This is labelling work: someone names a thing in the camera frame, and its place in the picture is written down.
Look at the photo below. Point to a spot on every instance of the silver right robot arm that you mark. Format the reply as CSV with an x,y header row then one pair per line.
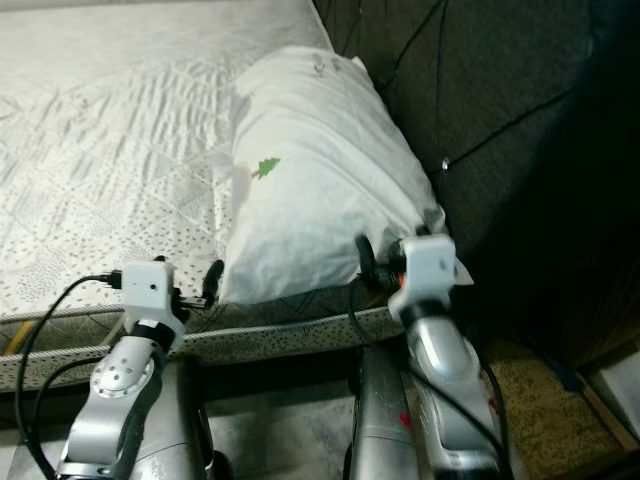
x,y
445,370

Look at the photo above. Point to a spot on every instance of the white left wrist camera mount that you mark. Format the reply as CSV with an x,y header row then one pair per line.
x,y
150,288

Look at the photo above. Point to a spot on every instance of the white pillow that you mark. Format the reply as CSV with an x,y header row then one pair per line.
x,y
330,200

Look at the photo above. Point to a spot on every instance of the black tufted headboard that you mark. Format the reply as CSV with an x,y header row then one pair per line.
x,y
510,100

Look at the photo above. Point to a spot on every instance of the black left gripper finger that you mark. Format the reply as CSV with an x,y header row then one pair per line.
x,y
214,282

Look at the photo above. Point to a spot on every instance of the white patterned mattress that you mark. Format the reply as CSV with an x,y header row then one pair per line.
x,y
120,150

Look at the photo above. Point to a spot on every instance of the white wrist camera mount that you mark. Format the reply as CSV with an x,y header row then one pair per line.
x,y
150,288
428,265

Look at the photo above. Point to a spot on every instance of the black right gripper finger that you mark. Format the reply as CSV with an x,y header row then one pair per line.
x,y
366,260

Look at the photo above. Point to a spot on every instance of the grey left robot leg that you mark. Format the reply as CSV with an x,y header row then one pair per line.
x,y
190,440

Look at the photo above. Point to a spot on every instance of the brown speckled rug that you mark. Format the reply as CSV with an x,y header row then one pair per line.
x,y
540,420

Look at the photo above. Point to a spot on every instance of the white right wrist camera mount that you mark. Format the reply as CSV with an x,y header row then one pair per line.
x,y
428,265

